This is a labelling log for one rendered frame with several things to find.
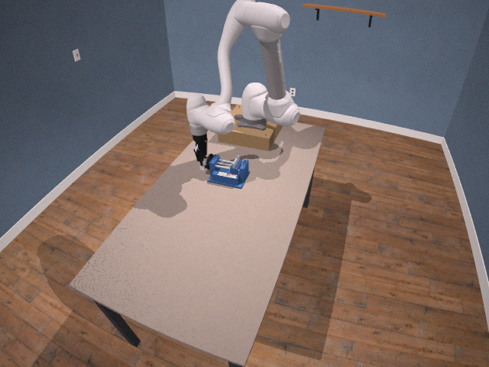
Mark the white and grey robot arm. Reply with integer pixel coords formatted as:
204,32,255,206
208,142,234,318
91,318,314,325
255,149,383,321
186,0,300,136

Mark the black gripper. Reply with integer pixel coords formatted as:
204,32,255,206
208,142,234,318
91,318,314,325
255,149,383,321
193,134,208,171

